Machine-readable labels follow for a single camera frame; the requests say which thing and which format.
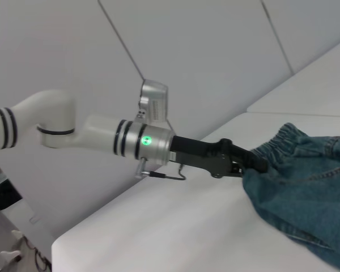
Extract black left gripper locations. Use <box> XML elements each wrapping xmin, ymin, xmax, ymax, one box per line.
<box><xmin>169</xmin><ymin>135</ymin><xmax>269</xmax><ymax>180</ymax></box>

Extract black floor cables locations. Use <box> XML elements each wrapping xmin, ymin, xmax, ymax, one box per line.
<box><xmin>22</xmin><ymin>234</ymin><xmax>52</xmax><ymax>272</ymax></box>

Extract black metal bracket stand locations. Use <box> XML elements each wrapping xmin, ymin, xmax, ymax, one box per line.
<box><xmin>0</xmin><ymin>172</ymin><xmax>24</xmax><ymax>212</ymax></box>

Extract white wheeled desk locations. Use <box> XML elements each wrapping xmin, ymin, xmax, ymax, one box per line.
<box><xmin>0</xmin><ymin>154</ymin><xmax>54</xmax><ymax>272</ymax></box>

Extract left gripper connector cable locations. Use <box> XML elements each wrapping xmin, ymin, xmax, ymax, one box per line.
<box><xmin>134</xmin><ymin>156</ymin><xmax>187</xmax><ymax>181</ymax></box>

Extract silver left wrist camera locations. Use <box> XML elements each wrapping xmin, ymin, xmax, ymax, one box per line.
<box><xmin>135</xmin><ymin>79</ymin><xmax>169</xmax><ymax>126</ymax></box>

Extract blue denim shorts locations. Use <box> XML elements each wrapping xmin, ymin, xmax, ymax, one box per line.
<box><xmin>241</xmin><ymin>122</ymin><xmax>340</xmax><ymax>272</ymax></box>

